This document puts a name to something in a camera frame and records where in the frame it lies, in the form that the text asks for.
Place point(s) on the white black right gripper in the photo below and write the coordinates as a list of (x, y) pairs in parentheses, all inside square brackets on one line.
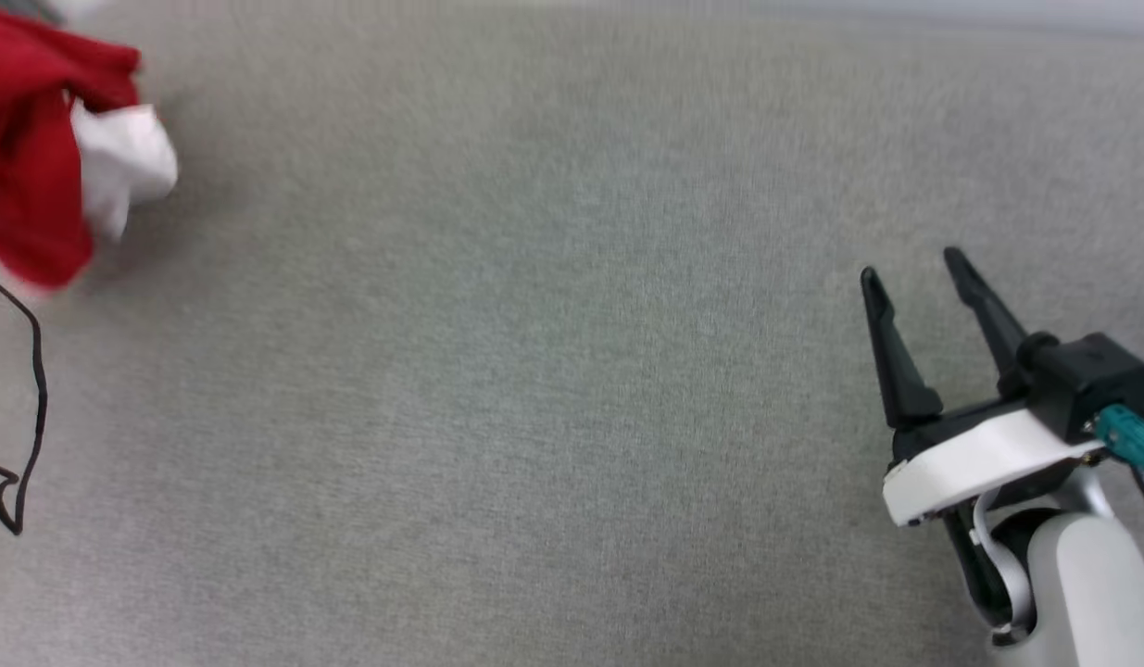
[(970, 463)]

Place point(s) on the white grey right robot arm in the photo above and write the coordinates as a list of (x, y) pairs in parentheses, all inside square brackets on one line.
[(1072, 584)]

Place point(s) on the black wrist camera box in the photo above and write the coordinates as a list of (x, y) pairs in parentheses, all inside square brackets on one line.
[(1081, 380)]

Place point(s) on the red garment with white trim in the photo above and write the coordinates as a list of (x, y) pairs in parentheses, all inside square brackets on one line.
[(30, 157)]

